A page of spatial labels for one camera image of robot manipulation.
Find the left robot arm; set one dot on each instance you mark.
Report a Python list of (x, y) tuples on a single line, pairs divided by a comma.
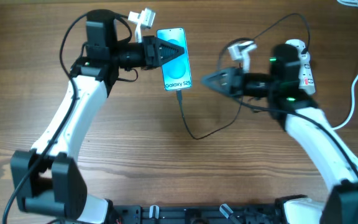
[(46, 178)]

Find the white power strip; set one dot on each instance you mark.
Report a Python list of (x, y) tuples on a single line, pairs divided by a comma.
[(305, 74)]

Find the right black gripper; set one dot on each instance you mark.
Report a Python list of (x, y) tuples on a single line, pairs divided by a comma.
[(237, 82)]

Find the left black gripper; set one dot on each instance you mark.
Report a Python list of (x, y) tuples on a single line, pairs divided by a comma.
[(151, 53)]

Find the Galaxy S25 smartphone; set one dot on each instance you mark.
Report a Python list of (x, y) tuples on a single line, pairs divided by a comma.
[(176, 73)]

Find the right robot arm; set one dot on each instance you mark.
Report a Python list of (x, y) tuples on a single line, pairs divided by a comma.
[(300, 117)]

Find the white USB charger plug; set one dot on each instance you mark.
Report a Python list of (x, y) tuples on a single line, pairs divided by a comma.
[(304, 58)]

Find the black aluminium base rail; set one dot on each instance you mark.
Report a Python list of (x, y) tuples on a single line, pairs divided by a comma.
[(223, 214)]

